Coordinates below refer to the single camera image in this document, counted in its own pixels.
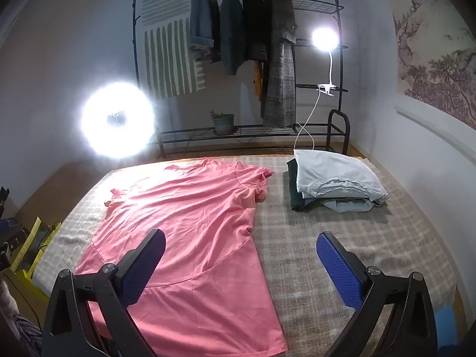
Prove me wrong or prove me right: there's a dark green folded garment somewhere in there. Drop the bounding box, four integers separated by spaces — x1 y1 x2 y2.
286 159 309 211

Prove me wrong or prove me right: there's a blue denim jacket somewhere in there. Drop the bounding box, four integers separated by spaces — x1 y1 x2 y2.
188 0 222 62

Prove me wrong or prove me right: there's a beige plaid blanket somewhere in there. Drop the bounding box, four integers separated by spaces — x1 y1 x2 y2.
33 154 458 357

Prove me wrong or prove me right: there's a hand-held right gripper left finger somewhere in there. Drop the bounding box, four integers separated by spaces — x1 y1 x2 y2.
41 228 167 357

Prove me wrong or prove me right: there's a grey-blue folded garment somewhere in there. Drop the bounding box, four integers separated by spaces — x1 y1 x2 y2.
303 195 380 212

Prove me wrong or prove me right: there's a light blue object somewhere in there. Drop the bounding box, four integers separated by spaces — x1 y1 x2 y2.
435 305 456 357

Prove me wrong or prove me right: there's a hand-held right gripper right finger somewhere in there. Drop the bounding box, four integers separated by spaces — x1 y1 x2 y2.
316 231 439 357

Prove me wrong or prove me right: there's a dark equipment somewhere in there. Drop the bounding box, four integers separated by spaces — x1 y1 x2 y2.
0 186 12 220

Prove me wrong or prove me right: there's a grey jacket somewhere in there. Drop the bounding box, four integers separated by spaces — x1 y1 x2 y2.
219 0 246 76

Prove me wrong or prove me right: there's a grey plaid coat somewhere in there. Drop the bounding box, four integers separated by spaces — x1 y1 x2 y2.
260 0 298 128

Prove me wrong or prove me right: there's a pink t-shirt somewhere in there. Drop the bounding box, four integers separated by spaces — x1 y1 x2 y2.
73 159 289 357

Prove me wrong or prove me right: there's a green striped wall hanging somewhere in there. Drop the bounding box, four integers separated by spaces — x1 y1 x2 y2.
139 0 208 100

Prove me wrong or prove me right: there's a yellow frame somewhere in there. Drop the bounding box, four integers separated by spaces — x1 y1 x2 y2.
9 216 62 291

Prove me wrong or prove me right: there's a yellow scarf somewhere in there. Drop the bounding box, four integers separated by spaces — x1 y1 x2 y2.
253 59 265 101

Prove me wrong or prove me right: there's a ring light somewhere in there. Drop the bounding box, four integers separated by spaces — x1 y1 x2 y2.
81 79 156 157

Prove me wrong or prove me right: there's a white folded garment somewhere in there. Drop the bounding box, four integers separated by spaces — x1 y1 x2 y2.
293 149 389 203

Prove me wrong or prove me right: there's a black jacket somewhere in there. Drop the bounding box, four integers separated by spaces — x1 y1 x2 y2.
239 0 270 62

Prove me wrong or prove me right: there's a potted plant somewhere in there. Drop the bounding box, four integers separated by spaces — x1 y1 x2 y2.
209 109 236 135

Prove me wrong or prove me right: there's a white clip lamp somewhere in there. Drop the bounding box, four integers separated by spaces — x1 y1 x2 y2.
311 28 340 97

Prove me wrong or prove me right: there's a landscape wall painting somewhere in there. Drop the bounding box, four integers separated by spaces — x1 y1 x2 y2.
387 0 476 125

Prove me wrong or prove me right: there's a black metal clothes rack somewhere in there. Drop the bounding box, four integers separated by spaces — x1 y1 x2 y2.
131 0 352 159

